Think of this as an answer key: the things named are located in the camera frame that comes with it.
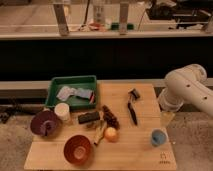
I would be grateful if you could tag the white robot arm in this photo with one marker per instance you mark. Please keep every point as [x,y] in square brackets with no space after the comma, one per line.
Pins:
[186,84]

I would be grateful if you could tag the black rectangular block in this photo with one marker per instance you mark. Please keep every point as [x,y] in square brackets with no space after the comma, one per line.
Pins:
[88,117]

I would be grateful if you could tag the blue cup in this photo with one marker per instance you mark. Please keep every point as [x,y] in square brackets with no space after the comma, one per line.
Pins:
[158,137]

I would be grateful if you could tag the red-brown bowl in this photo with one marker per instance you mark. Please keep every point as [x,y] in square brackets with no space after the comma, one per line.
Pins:
[77,149]

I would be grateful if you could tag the red item in tray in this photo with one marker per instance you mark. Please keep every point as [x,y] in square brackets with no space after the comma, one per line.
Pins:
[92,98]

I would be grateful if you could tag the white paper cup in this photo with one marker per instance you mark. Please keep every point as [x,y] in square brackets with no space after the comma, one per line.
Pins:
[62,110]

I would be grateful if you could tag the orange fruit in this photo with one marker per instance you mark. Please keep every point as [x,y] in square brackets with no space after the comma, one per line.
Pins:
[111,134]

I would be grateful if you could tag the crumpled cloth in tray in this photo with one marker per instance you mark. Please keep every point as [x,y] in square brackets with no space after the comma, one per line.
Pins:
[65,92]

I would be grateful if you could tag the banana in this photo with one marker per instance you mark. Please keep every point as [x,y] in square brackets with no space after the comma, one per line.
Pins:
[100,132]

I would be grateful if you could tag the green plastic tray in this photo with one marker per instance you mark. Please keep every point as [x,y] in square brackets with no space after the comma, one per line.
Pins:
[76,103]

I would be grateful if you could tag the wooden board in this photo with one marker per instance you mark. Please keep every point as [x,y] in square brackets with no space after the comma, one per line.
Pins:
[133,150]

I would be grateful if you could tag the purple bowl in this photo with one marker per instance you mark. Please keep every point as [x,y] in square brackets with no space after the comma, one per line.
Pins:
[44,123]

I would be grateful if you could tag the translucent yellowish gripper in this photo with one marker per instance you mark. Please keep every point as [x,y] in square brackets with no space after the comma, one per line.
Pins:
[166,118]

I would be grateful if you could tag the black brush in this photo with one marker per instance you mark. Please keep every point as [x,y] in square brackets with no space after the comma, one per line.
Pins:
[133,96]

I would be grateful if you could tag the dark grape bunch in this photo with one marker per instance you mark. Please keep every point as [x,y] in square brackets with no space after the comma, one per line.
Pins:
[110,118]

